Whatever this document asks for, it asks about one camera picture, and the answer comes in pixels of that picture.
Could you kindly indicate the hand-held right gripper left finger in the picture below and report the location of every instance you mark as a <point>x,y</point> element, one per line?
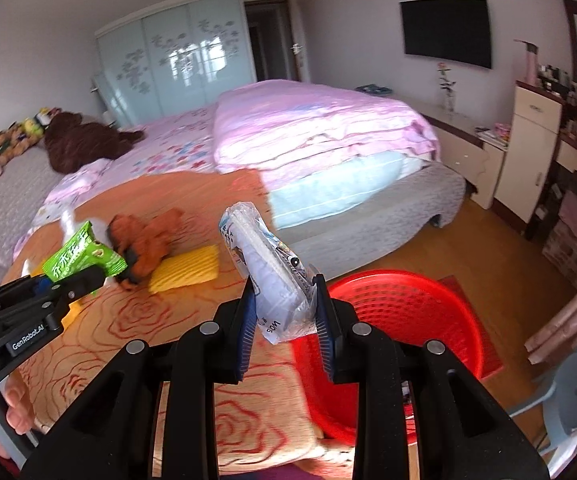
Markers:
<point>247,325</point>

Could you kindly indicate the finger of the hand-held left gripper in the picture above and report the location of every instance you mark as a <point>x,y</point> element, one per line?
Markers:
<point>23,287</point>
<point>81,282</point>

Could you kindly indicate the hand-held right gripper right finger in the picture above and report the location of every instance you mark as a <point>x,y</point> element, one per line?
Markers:
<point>322,330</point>

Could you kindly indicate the green snack packet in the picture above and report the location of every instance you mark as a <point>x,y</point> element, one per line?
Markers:
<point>81,255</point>

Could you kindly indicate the clear white plastic wrapper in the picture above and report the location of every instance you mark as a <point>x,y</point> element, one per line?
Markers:
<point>268,270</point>

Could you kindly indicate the orange brown wrapper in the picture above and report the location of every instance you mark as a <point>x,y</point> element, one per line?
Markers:
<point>141,245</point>

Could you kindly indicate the yellow foam fruit net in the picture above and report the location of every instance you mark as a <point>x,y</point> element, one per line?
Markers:
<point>183,270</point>

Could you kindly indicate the red plastic mesh basket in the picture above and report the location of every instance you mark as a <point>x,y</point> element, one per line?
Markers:
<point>408,310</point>

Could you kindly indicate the person's left hand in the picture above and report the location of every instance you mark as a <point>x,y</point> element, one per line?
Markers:
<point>21,405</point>

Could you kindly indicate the orange rose pattern blanket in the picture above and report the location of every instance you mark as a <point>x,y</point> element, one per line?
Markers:
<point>143,335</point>

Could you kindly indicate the grey bed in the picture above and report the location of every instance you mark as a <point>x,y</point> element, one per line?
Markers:
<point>368,220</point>

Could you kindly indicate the brown teddy bear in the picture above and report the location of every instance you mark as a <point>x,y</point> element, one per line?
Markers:
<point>83,140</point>

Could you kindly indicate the light blue duvet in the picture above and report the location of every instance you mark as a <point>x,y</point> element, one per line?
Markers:
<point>328,185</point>

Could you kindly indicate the yellow green plush toy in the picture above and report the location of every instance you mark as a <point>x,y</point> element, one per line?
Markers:
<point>13,140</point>

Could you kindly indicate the red floor mat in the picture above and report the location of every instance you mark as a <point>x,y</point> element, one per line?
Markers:
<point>478,310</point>

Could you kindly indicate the pink floral bedsheet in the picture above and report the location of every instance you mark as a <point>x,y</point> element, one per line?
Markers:
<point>168,150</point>

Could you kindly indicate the white leaning board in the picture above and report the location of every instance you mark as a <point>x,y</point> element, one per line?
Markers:
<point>101,97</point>

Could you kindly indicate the pink folded quilt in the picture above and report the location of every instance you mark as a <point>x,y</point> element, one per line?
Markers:
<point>308,125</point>

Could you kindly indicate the low cream cabinet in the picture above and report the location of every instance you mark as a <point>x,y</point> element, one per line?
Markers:
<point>463,155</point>

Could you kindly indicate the blue clothing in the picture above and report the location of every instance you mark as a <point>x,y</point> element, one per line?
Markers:
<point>374,89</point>

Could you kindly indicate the glass sliding door wardrobe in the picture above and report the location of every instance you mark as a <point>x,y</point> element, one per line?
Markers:
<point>178,55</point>

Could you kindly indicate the pink patterned curtain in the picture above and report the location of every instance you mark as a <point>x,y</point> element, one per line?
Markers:
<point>573,310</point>

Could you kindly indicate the stack of books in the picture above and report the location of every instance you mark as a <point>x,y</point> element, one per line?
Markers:
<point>488,137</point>

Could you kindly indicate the blue plastic stool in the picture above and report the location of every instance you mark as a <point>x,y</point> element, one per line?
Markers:
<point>573,390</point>

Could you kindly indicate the patterned storage ottoman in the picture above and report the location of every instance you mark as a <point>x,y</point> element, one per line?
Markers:
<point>570,255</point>

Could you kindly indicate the rose in glass vase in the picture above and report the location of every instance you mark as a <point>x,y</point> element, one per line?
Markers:
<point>448,97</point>

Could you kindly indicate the tall cream cabinet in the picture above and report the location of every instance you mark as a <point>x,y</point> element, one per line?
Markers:
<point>528,160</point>

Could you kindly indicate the pink small box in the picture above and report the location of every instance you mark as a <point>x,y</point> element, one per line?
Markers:
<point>502,131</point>

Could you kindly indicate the white door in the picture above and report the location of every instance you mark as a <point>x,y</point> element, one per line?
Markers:
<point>298,25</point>

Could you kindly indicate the pink thermos bottle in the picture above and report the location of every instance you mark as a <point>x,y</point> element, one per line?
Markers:
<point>530,62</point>

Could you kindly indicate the row of cosmetic bottles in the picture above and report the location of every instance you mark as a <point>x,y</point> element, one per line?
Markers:
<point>568,90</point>

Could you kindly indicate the black wall television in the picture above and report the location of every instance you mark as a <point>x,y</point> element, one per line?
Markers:
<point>446,32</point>

